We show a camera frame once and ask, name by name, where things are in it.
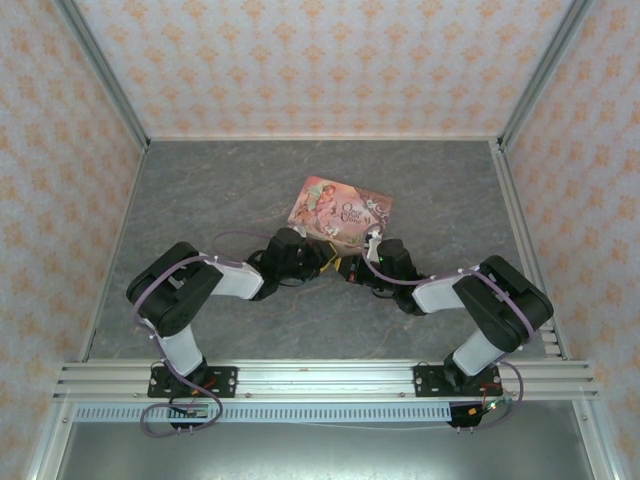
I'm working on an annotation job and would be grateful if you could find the pink storybook tin box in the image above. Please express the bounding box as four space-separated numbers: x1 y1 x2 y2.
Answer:
286 174 395 248

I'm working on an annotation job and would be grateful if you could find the grey metal sheet shelf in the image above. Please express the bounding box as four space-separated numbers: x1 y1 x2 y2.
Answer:
54 421 599 480

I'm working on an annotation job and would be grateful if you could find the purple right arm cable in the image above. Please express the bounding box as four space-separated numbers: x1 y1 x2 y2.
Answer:
362 224 534 432

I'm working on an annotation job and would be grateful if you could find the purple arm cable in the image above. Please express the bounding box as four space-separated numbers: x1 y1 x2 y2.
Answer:
130 228 276 438
362 224 534 432

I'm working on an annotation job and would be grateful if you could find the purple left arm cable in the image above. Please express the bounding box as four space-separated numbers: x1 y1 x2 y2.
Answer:
130 228 276 438

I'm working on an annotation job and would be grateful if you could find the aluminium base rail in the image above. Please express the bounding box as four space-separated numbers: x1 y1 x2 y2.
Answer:
52 363 599 402

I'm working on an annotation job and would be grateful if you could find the aluminium side rail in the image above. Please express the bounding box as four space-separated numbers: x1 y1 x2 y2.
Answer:
489 139 572 362

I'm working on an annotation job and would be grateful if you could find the white slotted cable duct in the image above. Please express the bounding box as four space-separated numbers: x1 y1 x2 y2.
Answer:
73 403 454 424

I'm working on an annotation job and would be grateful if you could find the aluminium frame post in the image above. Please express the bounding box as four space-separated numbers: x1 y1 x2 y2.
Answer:
497 0 597 153
53 0 152 153

